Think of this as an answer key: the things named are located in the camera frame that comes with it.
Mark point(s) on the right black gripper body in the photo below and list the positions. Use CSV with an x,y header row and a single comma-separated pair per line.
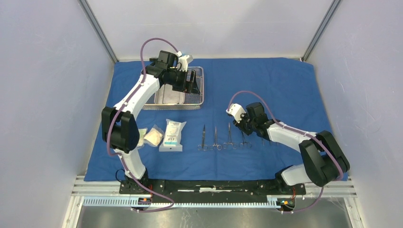
x,y
245,124

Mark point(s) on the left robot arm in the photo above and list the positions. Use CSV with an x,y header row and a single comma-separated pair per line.
x,y
119,127

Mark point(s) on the steel hemostat forceps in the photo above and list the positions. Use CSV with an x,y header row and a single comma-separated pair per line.
x,y
229,143

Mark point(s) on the white sterile packet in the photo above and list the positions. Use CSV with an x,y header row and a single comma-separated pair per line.
x,y
172,137

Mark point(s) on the blue surgical wrap cloth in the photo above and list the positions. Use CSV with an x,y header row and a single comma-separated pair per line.
x,y
290,89

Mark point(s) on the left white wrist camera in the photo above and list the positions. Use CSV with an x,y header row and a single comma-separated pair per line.
x,y
184,62

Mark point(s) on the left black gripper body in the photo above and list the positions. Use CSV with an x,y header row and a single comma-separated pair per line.
x,y
181,83

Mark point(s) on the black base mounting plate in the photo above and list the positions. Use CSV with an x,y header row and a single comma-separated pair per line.
x,y
198,191

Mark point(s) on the steel ring-handled forceps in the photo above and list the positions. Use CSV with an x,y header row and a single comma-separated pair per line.
x,y
215,144

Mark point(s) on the steel needle holder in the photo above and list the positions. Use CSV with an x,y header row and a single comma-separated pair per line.
x,y
244,144

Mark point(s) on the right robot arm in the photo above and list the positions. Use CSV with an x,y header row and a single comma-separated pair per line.
x,y
323,159

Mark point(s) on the green sterile packet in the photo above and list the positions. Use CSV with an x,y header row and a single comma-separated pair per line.
x,y
142,133

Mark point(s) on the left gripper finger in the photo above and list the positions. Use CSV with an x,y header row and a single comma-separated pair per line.
x,y
192,79
192,88

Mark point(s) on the slotted cable duct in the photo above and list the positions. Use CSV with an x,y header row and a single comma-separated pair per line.
x,y
145,202

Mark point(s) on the beige gauze packet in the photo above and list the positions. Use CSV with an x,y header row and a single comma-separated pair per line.
x,y
154,136

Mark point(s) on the steel surgical scissors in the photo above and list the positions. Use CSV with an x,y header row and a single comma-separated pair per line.
x,y
202,146

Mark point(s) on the metal mesh tray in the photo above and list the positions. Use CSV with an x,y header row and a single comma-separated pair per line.
x,y
192,101

